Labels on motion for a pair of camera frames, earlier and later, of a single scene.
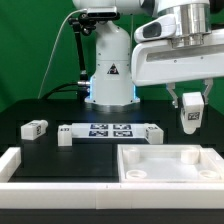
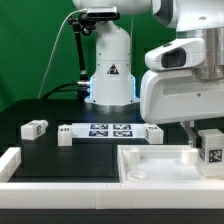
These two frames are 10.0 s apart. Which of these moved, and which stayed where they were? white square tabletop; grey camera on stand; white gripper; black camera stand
Moved: white gripper
Stayed: grey camera on stand; white square tabletop; black camera stand
